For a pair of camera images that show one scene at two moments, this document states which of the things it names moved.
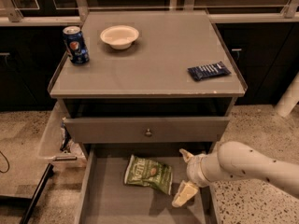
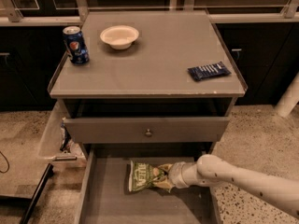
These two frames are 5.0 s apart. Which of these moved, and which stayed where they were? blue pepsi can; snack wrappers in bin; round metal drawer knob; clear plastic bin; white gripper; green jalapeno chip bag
Moved: white gripper; green jalapeno chip bag
Stayed: round metal drawer knob; clear plastic bin; snack wrappers in bin; blue pepsi can
